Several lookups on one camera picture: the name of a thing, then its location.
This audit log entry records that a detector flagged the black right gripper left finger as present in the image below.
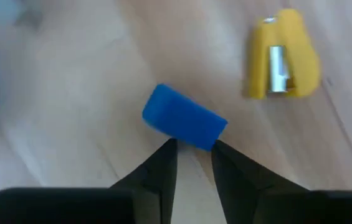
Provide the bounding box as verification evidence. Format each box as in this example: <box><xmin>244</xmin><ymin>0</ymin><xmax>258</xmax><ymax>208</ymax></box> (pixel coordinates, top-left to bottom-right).
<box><xmin>0</xmin><ymin>138</ymin><xmax>179</xmax><ymax>224</ymax></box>

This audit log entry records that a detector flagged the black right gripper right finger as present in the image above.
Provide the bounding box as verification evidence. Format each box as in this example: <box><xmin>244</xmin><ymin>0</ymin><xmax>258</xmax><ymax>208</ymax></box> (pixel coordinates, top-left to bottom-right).
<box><xmin>211</xmin><ymin>140</ymin><xmax>352</xmax><ymax>224</ymax></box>

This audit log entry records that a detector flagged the yellow mini stapler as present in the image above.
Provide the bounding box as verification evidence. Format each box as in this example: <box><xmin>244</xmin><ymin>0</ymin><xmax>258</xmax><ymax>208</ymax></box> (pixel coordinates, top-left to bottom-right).
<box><xmin>243</xmin><ymin>8</ymin><xmax>322</xmax><ymax>100</ymax></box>

